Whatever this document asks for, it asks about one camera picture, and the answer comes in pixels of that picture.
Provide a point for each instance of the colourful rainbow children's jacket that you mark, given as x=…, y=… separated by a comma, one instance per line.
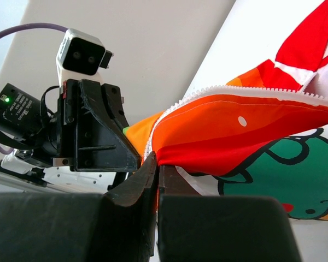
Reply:
x=263, y=133

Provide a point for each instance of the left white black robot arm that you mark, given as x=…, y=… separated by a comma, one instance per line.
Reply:
x=19, y=125

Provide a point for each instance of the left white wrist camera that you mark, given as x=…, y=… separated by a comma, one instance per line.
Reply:
x=80, y=56

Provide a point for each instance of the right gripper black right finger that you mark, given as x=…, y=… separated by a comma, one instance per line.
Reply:
x=193, y=227

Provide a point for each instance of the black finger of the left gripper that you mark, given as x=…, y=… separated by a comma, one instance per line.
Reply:
x=112, y=98
x=100, y=144

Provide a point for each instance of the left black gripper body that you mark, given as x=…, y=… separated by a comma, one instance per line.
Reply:
x=56, y=138

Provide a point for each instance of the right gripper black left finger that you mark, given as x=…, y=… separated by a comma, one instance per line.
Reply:
x=116, y=226

